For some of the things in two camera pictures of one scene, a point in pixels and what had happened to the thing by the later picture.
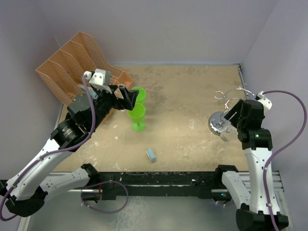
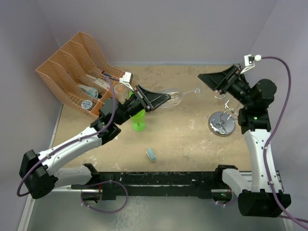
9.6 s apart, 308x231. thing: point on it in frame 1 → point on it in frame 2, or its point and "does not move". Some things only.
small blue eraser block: (151, 154) does not move
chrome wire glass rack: (217, 123) does not move
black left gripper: (128, 96) → (151, 100)
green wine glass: (137, 116) does not move
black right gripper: (236, 109) → (220, 81)
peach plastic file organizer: (63, 73) does not move
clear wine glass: (229, 134) → (176, 95)
